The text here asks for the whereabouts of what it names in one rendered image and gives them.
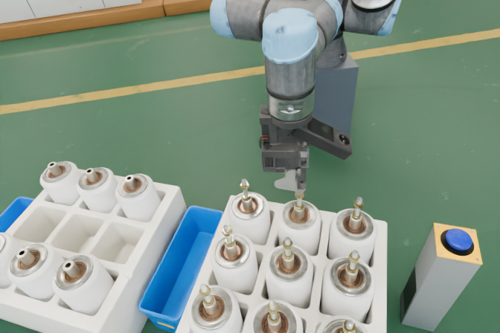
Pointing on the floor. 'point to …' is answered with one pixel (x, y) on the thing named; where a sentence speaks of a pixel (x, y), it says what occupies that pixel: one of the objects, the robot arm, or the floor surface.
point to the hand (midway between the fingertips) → (302, 187)
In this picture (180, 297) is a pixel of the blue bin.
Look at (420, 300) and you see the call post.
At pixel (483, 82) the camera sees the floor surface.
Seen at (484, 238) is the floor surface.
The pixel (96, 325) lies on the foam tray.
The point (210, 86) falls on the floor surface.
